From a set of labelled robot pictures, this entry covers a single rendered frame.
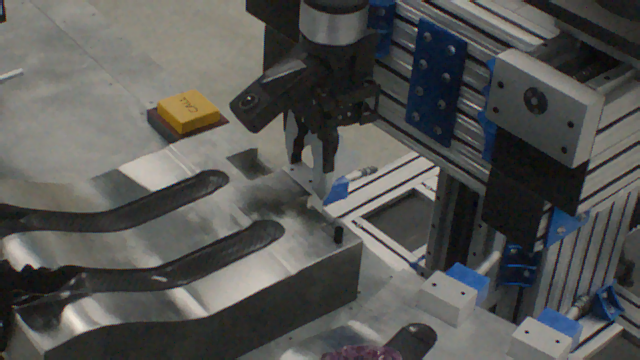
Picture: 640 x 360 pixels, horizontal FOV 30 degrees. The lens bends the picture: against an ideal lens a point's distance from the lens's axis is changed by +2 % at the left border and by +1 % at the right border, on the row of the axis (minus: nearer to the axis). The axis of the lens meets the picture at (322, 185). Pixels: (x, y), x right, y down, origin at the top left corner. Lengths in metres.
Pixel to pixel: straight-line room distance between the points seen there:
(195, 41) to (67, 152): 1.81
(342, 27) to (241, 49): 2.03
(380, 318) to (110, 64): 0.66
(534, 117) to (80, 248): 0.55
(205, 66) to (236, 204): 1.92
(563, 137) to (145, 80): 0.61
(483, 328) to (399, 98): 0.59
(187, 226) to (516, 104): 0.42
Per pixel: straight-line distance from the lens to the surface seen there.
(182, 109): 1.56
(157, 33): 3.36
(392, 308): 1.26
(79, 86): 1.67
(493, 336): 1.25
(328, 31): 1.28
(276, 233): 1.28
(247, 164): 1.41
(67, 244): 1.22
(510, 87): 1.43
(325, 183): 1.38
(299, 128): 1.40
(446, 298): 1.24
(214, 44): 3.32
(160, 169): 1.37
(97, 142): 1.56
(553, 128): 1.41
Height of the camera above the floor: 1.71
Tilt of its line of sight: 38 degrees down
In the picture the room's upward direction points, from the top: 5 degrees clockwise
